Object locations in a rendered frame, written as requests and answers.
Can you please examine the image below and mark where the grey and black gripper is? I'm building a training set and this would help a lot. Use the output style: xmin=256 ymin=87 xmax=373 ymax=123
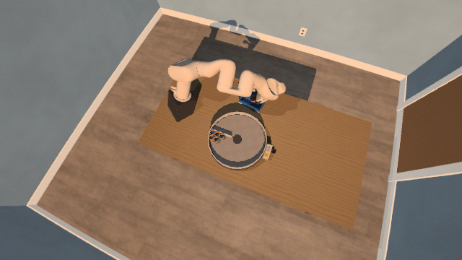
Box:
xmin=250 ymin=92 xmax=267 ymax=104

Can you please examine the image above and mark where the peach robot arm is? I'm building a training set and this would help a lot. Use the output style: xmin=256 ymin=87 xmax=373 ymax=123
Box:
xmin=168 ymin=58 xmax=286 ymax=102

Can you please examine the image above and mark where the blue crate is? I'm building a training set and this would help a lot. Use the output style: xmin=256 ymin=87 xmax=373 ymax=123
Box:
xmin=239 ymin=91 xmax=264 ymax=113

